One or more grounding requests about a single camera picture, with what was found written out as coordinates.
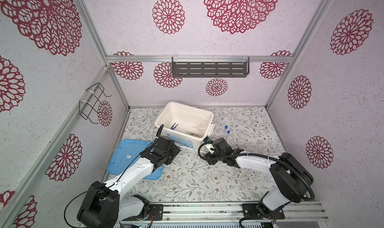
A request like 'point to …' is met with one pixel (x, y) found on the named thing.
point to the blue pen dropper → (174, 126)
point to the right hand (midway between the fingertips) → (206, 151)
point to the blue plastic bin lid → (127, 151)
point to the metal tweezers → (190, 133)
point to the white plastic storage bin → (187, 126)
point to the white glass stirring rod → (192, 149)
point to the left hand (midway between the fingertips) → (178, 152)
